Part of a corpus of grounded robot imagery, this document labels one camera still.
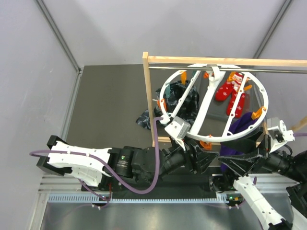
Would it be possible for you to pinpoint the dark patterned cloth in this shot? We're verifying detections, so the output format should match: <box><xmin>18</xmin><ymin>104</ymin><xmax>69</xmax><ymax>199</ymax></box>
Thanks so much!
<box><xmin>136</xmin><ymin>81</ymin><xmax>200</xmax><ymax>130</ymax></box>

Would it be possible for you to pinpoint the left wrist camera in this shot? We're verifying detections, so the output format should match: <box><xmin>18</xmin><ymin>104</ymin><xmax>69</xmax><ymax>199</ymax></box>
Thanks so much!
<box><xmin>160</xmin><ymin>115</ymin><xmax>190</xmax><ymax>151</ymax></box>

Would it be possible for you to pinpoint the wooden rack frame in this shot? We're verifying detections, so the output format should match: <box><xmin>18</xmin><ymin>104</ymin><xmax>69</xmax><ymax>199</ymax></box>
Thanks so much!
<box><xmin>142</xmin><ymin>52</ymin><xmax>307</xmax><ymax>146</ymax></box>

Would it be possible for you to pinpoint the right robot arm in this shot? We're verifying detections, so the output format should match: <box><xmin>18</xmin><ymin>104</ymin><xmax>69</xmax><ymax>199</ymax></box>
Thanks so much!
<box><xmin>215</xmin><ymin>129</ymin><xmax>307</xmax><ymax>230</ymax></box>

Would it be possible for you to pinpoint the grey cable duct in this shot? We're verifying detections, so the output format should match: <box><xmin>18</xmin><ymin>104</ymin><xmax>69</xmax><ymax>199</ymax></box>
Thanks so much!
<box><xmin>48</xmin><ymin>194</ymin><xmax>229</xmax><ymax>204</ymax></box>

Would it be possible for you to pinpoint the purple sock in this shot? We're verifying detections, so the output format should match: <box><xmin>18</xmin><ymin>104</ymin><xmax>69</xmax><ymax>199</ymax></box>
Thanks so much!
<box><xmin>219</xmin><ymin>112</ymin><xmax>258</xmax><ymax>156</ymax></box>

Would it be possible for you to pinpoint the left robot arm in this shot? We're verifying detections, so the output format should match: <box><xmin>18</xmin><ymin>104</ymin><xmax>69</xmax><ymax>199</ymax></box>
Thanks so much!
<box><xmin>36</xmin><ymin>136</ymin><xmax>218</xmax><ymax>193</ymax></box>

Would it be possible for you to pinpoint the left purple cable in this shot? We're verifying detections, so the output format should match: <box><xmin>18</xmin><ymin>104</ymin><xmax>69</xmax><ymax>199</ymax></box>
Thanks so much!
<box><xmin>29</xmin><ymin>116</ymin><xmax>166</xmax><ymax>199</ymax></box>

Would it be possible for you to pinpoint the red snowflake sock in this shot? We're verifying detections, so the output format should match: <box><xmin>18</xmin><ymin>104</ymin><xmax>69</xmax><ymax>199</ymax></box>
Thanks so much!
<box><xmin>215</xmin><ymin>81</ymin><xmax>234</xmax><ymax>101</ymax></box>

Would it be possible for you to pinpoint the white round clip hanger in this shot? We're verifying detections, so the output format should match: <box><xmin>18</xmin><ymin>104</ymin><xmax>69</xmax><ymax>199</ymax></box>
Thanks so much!
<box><xmin>158</xmin><ymin>63</ymin><xmax>270</xmax><ymax>143</ymax></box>

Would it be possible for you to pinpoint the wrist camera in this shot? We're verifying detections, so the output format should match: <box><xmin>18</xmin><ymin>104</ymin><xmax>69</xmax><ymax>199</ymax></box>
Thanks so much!
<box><xmin>267</xmin><ymin>117</ymin><xmax>295</xmax><ymax>153</ymax></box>
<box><xmin>160</xmin><ymin>115</ymin><xmax>190</xmax><ymax>151</ymax></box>

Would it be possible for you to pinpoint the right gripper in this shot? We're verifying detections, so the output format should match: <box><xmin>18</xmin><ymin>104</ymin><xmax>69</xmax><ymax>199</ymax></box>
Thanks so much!
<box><xmin>218</xmin><ymin>124</ymin><xmax>306</xmax><ymax>180</ymax></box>

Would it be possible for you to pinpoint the clear plastic bin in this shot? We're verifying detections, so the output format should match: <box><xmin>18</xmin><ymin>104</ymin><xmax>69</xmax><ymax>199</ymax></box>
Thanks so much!
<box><xmin>153</xmin><ymin>67</ymin><xmax>274</xmax><ymax>144</ymax></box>

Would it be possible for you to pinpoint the red santa sock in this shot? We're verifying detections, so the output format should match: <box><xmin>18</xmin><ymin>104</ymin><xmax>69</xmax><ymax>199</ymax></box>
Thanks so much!
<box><xmin>226</xmin><ymin>71</ymin><xmax>246</xmax><ymax>118</ymax></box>

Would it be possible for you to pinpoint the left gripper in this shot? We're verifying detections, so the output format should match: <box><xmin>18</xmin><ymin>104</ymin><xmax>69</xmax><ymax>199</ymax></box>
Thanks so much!
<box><xmin>147</xmin><ymin>137</ymin><xmax>219</xmax><ymax>185</ymax></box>

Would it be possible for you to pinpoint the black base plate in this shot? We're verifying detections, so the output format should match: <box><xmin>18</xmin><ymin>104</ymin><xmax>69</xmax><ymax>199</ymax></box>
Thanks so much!
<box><xmin>81</xmin><ymin>166</ymin><xmax>236</xmax><ymax>199</ymax></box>

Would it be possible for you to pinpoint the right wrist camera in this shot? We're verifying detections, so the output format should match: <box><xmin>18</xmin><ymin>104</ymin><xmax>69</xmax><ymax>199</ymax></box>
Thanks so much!
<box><xmin>267</xmin><ymin>117</ymin><xmax>295</xmax><ymax>153</ymax></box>

